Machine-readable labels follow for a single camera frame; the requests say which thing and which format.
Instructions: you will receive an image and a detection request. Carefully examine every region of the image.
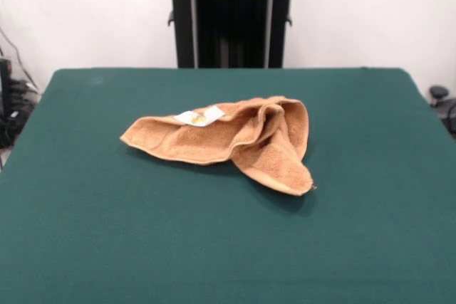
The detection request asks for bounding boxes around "black equipment box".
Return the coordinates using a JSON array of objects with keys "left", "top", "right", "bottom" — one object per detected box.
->
[{"left": 0, "top": 57, "right": 28, "bottom": 149}]

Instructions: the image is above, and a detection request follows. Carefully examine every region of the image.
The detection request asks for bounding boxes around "dark green table cloth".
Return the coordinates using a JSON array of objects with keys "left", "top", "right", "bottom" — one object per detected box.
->
[{"left": 0, "top": 67, "right": 456, "bottom": 304}]

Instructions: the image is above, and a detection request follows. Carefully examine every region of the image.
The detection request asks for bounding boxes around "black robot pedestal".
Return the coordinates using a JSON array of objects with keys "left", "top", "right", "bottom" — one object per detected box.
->
[{"left": 156, "top": 0, "right": 308, "bottom": 69}]

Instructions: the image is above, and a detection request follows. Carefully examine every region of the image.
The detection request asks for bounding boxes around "black office chair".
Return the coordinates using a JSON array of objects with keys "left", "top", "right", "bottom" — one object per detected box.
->
[{"left": 428, "top": 85, "right": 456, "bottom": 130}]

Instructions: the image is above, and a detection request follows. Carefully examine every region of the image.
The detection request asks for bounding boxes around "grey cable bundle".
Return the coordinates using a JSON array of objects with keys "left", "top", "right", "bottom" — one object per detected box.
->
[{"left": 0, "top": 26, "right": 41, "bottom": 95}]

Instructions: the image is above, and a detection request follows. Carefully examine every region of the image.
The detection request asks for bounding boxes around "orange terry towel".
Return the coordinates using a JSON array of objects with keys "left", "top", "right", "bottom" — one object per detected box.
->
[{"left": 119, "top": 95, "right": 316, "bottom": 197}]

